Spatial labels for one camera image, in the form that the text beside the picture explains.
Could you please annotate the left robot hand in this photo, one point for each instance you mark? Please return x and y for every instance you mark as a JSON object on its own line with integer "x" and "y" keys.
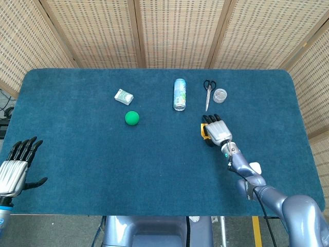
{"x": 13, "y": 173}

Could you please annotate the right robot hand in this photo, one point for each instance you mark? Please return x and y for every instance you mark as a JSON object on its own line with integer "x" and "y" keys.
{"x": 218, "y": 130}

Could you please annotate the yellow rectangular tape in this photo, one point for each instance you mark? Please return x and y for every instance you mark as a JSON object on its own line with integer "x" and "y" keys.
{"x": 203, "y": 130}

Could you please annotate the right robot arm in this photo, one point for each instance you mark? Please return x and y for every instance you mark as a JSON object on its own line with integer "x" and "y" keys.
{"x": 270, "y": 195}

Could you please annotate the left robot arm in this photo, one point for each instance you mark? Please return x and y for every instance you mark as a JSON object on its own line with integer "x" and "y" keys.
{"x": 3, "y": 218}

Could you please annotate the clear round plastic container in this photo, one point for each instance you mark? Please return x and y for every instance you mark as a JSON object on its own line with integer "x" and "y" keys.
{"x": 220, "y": 95}

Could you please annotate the white earbuds case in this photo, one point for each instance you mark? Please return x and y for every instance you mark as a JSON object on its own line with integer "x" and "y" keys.
{"x": 257, "y": 167}

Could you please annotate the green ball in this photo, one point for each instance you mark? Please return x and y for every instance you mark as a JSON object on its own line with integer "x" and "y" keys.
{"x": 132, "y": 118}

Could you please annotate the blue table cloth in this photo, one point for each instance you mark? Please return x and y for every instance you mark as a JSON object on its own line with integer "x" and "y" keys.
{"x": 128, "y": 164}

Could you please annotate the white green small box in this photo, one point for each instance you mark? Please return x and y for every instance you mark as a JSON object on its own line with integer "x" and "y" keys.
{"x": 124, "y": 97}

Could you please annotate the woven bamboo folding screen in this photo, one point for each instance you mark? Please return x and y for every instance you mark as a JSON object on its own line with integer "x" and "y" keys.
{"x": 164, "y": 33}

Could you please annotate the grey blue robot torso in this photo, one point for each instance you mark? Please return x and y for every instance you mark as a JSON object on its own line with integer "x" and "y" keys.
{"x": 156, "y": 231}

